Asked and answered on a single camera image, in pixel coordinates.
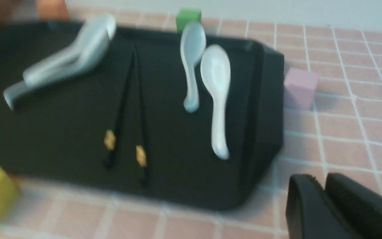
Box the white ceramic spoon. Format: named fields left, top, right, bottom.
left=179, top=21, right=207, bottom=113
left=200, top=45, right=231, bottom=160
left=23, top=14, right=117, bottom=87
left=3, top=50, right=99, bottom=111

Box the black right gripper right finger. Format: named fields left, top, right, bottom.
left=325, top=173, right=382, bottom=239

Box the black chopstick gold band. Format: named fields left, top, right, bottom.
left=102, top=43, right=136, bottom=170
left=133, top=44, right=149, bottom=189

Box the orange cube block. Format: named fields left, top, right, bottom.
left=36, top=0, right=70, bottom=20

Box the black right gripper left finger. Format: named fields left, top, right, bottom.
left=286, top=174, right=360, bottom=239

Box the black plastic tray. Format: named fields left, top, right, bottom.
left=0, top=22, right=285, bottom=211

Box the green cube block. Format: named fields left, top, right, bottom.
left=176, top=8, right=202, bottom=33

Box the pink cube block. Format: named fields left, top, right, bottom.
left=284, top=68, right=320, bottom=111

